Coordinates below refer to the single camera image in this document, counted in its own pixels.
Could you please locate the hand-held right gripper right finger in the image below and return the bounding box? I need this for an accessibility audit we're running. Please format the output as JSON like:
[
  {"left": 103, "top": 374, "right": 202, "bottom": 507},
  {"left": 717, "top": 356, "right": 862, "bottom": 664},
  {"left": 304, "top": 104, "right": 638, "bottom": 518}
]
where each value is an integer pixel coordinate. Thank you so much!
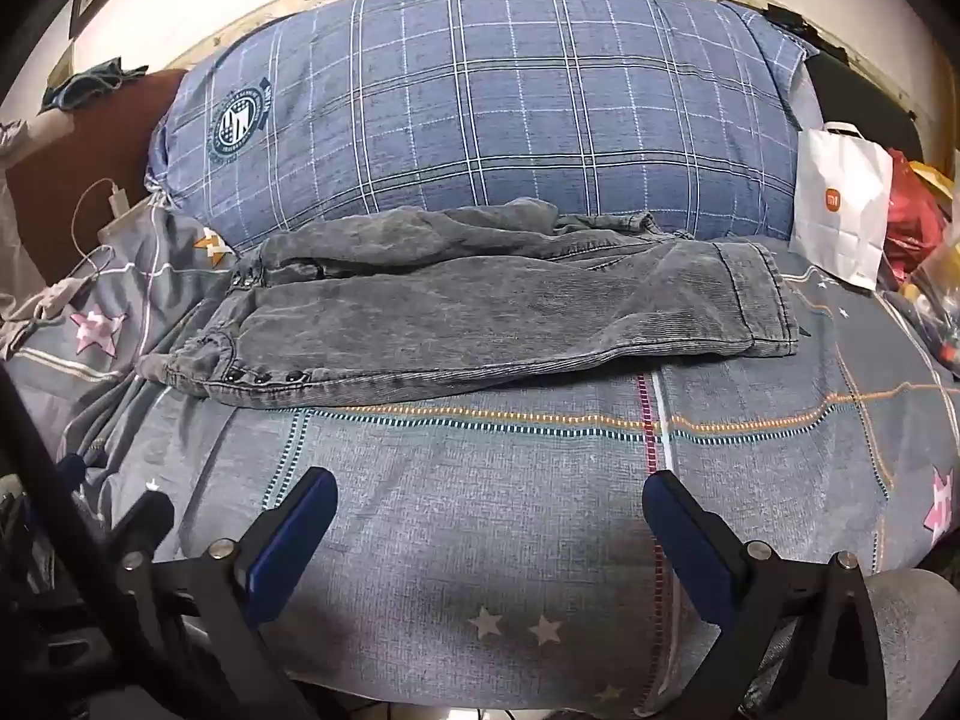
[{"left": 643, "top": 471, "right": 890, "bottom": 720}]

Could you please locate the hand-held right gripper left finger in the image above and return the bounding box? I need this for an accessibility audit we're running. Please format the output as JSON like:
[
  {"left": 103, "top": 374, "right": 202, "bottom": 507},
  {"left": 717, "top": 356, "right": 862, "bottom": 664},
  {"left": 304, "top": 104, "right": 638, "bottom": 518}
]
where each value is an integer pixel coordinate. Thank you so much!
[{"left": 120, "top": 467, "right": 337, "bottom": 720}]

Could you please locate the black cushion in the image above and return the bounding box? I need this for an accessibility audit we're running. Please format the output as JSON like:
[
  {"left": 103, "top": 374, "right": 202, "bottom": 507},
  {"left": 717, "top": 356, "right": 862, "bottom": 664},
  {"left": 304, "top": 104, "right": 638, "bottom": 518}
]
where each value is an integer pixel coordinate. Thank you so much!
[{"left": 806, "top": 51, "right": 935, "bottom": 158}]

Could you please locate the white charger with cable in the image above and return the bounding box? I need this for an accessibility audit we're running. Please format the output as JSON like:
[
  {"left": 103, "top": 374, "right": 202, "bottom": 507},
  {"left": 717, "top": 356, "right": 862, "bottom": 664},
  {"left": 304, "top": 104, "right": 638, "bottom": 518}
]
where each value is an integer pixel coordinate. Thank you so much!
[{"left": 46, "top": 178, "right": 134, "bottom": 293}]

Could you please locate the grey star-print bed sheet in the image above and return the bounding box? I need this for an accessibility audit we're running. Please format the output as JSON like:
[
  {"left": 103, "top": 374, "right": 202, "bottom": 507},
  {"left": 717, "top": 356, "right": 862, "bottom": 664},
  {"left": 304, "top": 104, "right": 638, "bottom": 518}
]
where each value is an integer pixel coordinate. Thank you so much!
[{"left": 7, "top": 202, "right": 960, "bottom": 717}]

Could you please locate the white paper bag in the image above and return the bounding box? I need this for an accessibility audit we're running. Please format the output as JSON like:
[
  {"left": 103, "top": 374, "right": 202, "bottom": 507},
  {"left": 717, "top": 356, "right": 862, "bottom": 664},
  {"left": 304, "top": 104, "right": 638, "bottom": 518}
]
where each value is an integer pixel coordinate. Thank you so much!
[{"left": 789, "top": 121, "right": 895, "bottom": 292}]

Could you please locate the green cloth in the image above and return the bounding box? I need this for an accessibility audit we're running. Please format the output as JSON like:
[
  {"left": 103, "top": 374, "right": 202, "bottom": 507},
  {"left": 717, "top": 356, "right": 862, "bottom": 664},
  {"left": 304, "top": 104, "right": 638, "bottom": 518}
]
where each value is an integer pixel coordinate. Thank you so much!
[{"left": 41, "top": 58, "right": 149, "bottom": 112}]

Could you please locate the red plastic bag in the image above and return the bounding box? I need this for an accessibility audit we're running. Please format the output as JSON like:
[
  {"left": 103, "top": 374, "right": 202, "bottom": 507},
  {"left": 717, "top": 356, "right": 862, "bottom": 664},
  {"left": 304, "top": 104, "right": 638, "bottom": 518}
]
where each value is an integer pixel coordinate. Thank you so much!
[{"left": 881, "top": 150, "right": 952, "bottom": 286}]

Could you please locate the brown headboard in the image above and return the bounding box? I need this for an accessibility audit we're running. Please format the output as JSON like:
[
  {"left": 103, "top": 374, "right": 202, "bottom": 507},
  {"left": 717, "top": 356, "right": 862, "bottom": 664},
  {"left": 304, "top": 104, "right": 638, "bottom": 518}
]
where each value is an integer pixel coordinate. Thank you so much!
[{"left": 6, "top": 69, "right": 188, "bottom": 286}]

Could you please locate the blue plaid pillow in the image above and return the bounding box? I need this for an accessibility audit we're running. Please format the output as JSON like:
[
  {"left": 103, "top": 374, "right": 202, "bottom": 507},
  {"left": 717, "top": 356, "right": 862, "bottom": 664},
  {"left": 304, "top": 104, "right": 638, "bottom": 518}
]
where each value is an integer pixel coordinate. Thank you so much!
[{"left": 146, "top": 0, "right": 822, "bottom": 256}]

